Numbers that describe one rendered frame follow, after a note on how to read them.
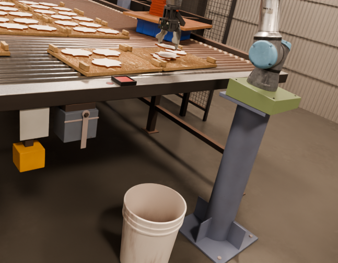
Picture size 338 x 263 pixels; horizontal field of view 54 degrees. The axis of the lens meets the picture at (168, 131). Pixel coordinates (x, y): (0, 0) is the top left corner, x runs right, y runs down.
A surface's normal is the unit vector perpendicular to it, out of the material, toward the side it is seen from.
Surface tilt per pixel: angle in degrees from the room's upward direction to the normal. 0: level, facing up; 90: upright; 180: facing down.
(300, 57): 90
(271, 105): 90
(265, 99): 90
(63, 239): 0
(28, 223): 0
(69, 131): 90
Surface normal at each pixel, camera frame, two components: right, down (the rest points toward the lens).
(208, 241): 0.18, -0.89
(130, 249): -0.56, 0.31
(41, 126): 0.62, 0.44
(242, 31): -0.72, 0.18
